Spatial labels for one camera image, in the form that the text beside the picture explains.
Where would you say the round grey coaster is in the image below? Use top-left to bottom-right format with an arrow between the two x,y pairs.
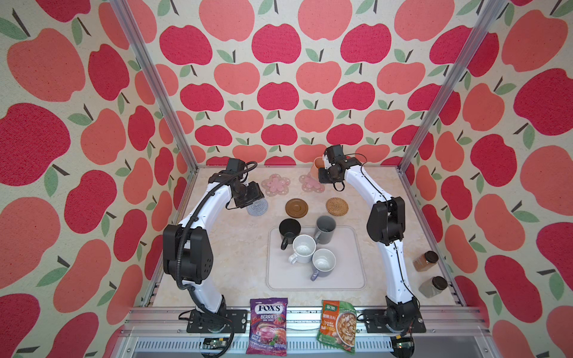
247,198 -> 269,216

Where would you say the pink flower silicone coaster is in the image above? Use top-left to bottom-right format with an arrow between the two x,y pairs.
299,174 -> 325,193

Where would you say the round woven rattan coaster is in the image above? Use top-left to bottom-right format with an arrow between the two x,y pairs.
325,197 -> 349,216

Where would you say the round brown wooden coaster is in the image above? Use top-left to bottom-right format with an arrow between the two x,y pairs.
285,198 -> 308,219

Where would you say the orange pink mug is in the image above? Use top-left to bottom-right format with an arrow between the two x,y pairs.
309,157 -> 325,181

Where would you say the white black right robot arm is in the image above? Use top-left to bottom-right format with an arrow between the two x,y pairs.
319,158 -> 420,312

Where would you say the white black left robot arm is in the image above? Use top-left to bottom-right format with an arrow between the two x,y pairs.
163,176 -> 264,316

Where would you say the grey mug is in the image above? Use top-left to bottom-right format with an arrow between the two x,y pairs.
314,216 -> 337,245

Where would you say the black mug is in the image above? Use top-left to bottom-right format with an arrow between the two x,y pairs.
279,219 -> 301,251

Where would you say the light grey tray mat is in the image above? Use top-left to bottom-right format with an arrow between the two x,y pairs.
267,225 -> 366,291

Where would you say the white mug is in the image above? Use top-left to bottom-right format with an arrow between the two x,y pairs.
288,234 -> 316,264

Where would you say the lavender mug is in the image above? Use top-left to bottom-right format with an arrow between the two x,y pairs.
310,249 -> 337,281

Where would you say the purple Fox's berries candy bag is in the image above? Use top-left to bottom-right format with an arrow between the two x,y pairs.
246,298 -> 288,357

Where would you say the grey spice jar black lid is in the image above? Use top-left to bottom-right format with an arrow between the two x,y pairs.
419,276 -> 449,298

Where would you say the green orange soup packet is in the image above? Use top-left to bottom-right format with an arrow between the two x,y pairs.
317,300 -> 358,354

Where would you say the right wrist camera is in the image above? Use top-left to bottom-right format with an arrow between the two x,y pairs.
323,145 -> 346,165

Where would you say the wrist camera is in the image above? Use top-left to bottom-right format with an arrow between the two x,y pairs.
323,145 -> 346,165
225,158 -> 246,175

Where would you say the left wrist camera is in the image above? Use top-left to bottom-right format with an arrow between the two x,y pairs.
225,158 -> 246,175

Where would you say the black corrugated cable conduit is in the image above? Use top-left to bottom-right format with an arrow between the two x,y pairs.
175,160 -> 259,358

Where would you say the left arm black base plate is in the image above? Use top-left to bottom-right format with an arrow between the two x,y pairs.
186,309 -> 249,334

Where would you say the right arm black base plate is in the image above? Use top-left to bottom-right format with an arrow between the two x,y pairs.
362,305 -> 427,335

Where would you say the aluminium front frame rail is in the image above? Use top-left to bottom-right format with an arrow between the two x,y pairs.
109,306 -> 501,357

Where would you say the aluminium frame post left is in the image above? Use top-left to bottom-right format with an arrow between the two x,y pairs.
110,0 -> 198,174

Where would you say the aluminium frame post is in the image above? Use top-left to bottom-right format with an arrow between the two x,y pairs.
398,0 -> 508,175
110,0 -> 198,174

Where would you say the aluminium frame post right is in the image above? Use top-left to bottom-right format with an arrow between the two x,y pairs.
398,0 -> 508,175

